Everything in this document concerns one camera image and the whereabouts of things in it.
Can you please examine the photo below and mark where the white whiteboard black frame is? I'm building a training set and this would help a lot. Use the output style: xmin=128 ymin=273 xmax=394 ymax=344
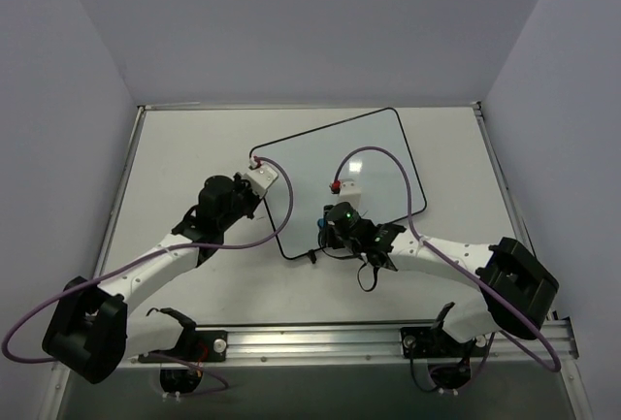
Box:
xmin=250 ymin=108 xmax=427 ymax=260

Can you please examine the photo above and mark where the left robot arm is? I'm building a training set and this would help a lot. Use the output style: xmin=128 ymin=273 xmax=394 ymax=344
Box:
xmin=42 ymin=167 xmax=278 ymax=384

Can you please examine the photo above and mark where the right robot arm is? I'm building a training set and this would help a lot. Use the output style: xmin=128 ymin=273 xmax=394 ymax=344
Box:
xmin=320 ymin=202 xmax=559 ymax=355

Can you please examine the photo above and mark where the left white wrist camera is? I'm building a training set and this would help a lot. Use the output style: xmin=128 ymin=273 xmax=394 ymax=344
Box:
xmin=242 ymin=157 xmax=278 ymax=199

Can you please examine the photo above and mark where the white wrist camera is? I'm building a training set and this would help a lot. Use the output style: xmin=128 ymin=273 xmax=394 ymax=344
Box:
xmin=330 ymin=178 xmax=362 ymax=210
xmin=242 ymin=157 xmax=278 ymax=199

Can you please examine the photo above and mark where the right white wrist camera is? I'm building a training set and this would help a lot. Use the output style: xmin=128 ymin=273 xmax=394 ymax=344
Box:
xmin=330 ymin=178 xmax=362 ymax=210

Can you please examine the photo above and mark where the aluminium front rail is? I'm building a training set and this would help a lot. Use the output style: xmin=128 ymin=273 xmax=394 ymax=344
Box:
xmin=111 ymin=313 xmax=552 ymax=367

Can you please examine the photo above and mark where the aluminium rail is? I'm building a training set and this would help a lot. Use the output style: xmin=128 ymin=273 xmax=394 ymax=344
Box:
xmin=473 ymin=102 xmax=559 ymax=326
xmin=111 ymin=313 xmax=552 ymax=367
xmin=98 ymin=105 xmax=147 ymax=262

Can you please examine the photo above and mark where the aluminium left side rail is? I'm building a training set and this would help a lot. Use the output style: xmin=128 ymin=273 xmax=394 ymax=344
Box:
xmin=98 ymin=105 xmax=147 ymax=262

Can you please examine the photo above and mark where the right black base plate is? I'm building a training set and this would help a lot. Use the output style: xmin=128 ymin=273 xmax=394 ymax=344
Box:
xmin=400 ymin=326 xmax=459 ymax=359

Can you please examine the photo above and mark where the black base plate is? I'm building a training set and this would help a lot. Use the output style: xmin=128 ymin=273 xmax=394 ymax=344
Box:
xmin=139 ymin=329 xmax=228 ymax=363
xmin=400 ymin=326 xmax=459 ymax=359

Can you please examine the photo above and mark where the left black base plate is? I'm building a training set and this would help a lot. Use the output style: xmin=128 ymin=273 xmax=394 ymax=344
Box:
xmin=139 ymin=329 xmax=228 ymax=363

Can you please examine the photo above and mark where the aluminium right side rail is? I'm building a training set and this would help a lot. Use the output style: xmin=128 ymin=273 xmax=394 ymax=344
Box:
xmin=473 ymin=102 xmax=559 ymax=326

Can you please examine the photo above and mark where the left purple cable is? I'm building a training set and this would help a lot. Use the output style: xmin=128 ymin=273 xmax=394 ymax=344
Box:
xmin=1 ymin=155 xmax=295 ymax=395

